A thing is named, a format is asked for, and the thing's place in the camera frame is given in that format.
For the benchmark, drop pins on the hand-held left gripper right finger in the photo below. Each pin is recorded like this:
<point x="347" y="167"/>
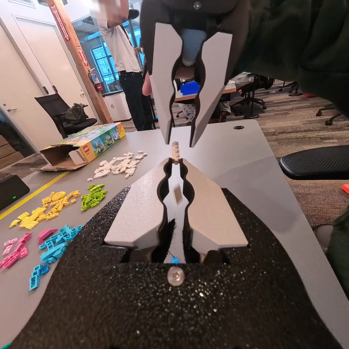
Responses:
<point x="215" y="215"/>

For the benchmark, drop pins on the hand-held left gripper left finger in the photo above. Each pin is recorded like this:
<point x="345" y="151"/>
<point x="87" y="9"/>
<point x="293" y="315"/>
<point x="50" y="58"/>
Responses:
<point x="136" y="215"/>

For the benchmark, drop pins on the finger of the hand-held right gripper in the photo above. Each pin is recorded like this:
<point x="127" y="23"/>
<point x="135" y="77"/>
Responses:
<point x="215" y="68"/>
<point x="163" y="68"/>

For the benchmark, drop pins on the pile of white lego pieces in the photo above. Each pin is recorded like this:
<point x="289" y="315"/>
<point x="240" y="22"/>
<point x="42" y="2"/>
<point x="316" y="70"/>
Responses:
<point x="122" y="166"/>

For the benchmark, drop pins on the white lego plates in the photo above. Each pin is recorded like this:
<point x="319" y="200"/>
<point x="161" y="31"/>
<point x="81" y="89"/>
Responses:
<point x="176" y="154"/>

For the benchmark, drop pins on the person's right forearm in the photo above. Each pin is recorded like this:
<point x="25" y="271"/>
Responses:
<point x="300" y="41"/>

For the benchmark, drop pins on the pile of lime lego pieces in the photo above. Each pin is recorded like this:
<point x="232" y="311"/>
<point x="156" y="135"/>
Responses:
<point x="92" y="197"/>

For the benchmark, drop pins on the yellow round lego dish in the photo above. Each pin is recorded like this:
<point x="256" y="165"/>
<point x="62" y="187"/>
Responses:
<point x="58" y="195"/>

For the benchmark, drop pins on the colourful lego box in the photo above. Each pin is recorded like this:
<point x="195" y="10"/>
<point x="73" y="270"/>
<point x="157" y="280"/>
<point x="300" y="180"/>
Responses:
<point x="103" y="139"/>

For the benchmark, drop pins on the pile of turquoise lego pieces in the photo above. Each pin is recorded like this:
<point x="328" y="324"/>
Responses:
<point x="54" y="250"/>

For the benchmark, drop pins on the magenta lego wedge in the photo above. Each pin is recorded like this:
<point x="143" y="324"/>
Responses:
<point x="46" y="234"/>

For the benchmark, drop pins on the pile of yellow lego pieces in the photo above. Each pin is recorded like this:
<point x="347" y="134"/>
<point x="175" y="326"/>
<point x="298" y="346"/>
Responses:
<point x="35" y="218"/>

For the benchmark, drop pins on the pile of pink lego pieces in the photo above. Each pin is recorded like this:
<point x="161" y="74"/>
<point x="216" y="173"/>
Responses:
<point x="16" y="253"/>

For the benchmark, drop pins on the person's right hand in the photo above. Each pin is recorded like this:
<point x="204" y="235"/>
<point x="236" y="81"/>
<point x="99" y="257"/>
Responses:
<point x="146" y="86"/>

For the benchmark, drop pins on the blue storage bin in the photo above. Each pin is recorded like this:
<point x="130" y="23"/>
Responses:
<point x="189" y="88"/>

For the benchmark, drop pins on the wooden top table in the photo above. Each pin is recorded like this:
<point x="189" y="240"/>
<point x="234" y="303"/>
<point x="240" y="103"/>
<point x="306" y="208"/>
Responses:
<point x="185" y="97"/>

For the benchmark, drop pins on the black office chair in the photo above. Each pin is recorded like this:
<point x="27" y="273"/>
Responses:
<point x="49" y="106"/>
<point x="253" y="90"/>

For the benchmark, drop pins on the white recycling bin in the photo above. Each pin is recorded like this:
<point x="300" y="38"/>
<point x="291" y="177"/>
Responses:
<point x="117" y="107"/>

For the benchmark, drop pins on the black desk grommet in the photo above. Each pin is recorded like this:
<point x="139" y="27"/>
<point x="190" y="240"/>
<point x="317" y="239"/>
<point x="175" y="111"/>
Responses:
<point x="239" y="127"/>

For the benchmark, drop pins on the red fire extinguisher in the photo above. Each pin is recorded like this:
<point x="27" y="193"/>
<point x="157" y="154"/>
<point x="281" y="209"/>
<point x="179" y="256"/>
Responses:
<point x="96" y="80"/>

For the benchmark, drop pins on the dark bag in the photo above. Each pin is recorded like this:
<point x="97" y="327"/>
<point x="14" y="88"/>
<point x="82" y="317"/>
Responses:
<point x="76" y="114"/>

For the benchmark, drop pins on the yellow tape strip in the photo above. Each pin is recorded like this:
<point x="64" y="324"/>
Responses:
<point x="41" y="188"/>

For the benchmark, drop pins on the white door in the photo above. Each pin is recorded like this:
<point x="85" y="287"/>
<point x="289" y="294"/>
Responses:
<point x="16" y="81"/>
<point x="54" y="54"/>

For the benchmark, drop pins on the black power box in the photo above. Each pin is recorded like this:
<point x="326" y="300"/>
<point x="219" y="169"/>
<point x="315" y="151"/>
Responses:
<point x="13" y="190"/>

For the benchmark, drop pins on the person's dark green jacket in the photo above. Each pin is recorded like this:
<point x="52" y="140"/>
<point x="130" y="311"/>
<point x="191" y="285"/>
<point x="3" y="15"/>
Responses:
<point x="339" y="240"/>

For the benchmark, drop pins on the orange floor object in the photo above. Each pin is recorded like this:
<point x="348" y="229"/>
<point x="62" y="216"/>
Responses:
<point x="345" y="188"/>

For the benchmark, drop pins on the stack of wooden crates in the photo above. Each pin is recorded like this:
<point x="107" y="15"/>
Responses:
<point x="8" y="152"/>

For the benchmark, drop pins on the wooden post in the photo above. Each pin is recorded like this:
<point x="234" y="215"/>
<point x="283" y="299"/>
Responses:
<point x="81" y="60"/>

